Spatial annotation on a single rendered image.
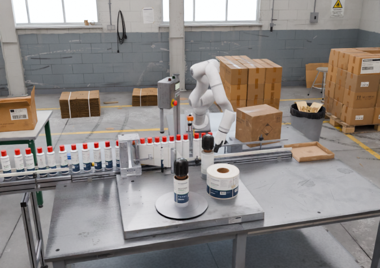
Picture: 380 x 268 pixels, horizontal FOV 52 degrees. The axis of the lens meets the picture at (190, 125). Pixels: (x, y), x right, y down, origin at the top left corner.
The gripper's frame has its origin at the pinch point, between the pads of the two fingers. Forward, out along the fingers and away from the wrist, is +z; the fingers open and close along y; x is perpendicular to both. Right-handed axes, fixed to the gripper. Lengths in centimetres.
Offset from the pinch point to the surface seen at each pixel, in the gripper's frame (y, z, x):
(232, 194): 59, 6, -6
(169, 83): 0, -38, -50
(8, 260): -32, 144, -122
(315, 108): -172, -31, 190
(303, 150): -5, -16, 75
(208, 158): 32.1, -3.6, -17.4
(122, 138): 11, 4, -71
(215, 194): 57, 10, -16
